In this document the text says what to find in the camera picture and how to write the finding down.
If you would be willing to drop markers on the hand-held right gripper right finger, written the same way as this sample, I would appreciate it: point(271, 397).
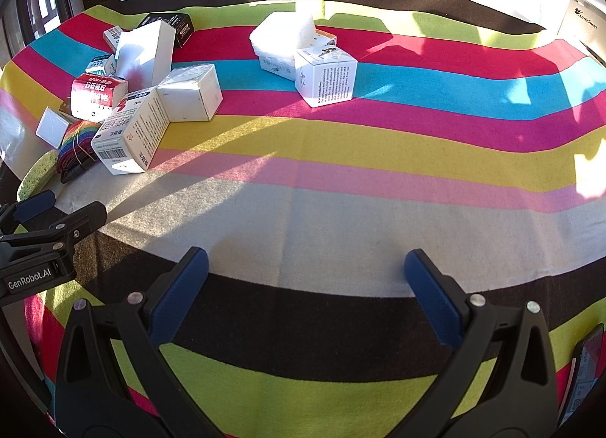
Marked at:
point(433, 296)

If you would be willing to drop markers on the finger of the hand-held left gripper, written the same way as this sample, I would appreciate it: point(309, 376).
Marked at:
point(71, 225)
point(33, 206)

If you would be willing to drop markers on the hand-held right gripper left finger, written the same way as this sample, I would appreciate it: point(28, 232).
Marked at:
point(177, 296)

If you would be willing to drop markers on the green sponge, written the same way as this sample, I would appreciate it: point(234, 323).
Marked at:
point(35, 175)

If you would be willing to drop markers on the white box with barcode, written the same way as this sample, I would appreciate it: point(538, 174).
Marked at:
point(137, 130)

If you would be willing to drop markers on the small teal and white box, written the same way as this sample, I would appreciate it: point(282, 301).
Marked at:
point(102, 63)

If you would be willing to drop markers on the white cube box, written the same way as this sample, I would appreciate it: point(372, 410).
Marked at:
point(194, 92)

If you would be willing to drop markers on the tall plain white box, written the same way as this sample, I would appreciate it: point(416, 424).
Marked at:
point(142, 52)

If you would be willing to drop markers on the white box with black text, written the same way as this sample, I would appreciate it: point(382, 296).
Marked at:
point(326, 80)

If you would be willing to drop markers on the small white square box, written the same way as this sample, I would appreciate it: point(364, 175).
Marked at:
point(51, 128)

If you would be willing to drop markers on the small brown box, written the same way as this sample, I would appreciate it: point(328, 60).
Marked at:
point(65, 111)

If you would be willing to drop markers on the colourful striped blanket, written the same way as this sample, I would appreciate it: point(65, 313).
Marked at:
point(331, 211)

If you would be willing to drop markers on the smartphone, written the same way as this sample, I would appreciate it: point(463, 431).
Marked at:
point(584, 367)

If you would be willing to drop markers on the small white and red box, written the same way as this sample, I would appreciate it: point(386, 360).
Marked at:
point(112, 36)

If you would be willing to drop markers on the flat white box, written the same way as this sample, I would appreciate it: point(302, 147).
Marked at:
point(277, 68)

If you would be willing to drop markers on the white appliance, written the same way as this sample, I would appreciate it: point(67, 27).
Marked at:
point(584, 17)

